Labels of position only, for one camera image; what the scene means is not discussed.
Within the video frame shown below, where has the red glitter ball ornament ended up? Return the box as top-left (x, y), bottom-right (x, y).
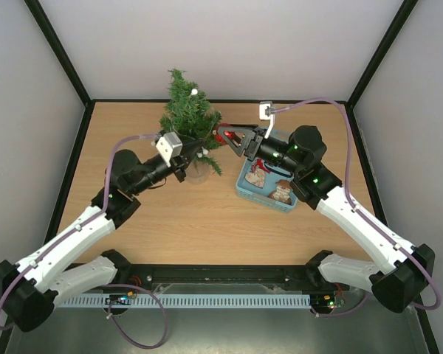
top-left (213, 125), bottom-right (232, 145)

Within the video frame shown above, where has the wooden heart ornament red bow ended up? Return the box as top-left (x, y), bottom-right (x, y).
top-left (244, 159), bottom-right (271, 188)

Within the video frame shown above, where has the small green christmas tree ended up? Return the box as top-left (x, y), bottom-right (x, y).
top-left (159, 69), bottom-right (222, 175)

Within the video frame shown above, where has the white ball fairy light string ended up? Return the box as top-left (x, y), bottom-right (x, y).
top-left (150, 88), bottom-right (222, 158)

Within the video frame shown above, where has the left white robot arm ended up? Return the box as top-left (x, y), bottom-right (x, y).
top-left (0, 133), bottom-right (203, 332)

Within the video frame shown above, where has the round wooden tree base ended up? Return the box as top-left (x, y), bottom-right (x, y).
top-left (185, 162), bottom-right (210, 185)

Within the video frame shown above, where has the light blue plastic basket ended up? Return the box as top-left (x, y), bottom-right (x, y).
top-left (236, 159), bottom-right (298, 213)

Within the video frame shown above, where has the gingerbread man ornament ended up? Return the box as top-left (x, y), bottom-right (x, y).
top-left (268, 179), bottom-right (292, 205)

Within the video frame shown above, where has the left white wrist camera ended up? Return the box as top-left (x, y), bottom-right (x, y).
top-left (155, 132), bottom-right (183, 167)

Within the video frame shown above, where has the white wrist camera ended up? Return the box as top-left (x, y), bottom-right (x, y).
top-left (259, 101), bottom-right (275, 139)
top-left (155, 132), bottom-right (183, 167)

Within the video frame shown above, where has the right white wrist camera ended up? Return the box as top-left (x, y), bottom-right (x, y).
top-left (259, 101), bottom-right (275, 139)

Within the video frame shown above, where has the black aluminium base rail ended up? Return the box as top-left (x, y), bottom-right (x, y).
top-left (58, 263), bottom-right (414, 292)

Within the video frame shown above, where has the light blue slotted cable duct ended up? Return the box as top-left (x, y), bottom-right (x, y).
top-left (61, 294), bottom-right (311, 309)

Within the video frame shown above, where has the black frame post right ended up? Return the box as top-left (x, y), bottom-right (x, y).
top-left (346, 0), bottom-right (420, 108)

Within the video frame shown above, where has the black frame post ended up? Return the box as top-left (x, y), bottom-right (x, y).
top-left (23, 0), bottom-right (93, 108)
top-left (346, 0), bottom-right (420, 108)

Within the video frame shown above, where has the black frame post left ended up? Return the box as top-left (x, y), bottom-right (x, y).
top-left (23, 0), bottom-right (93, 108)

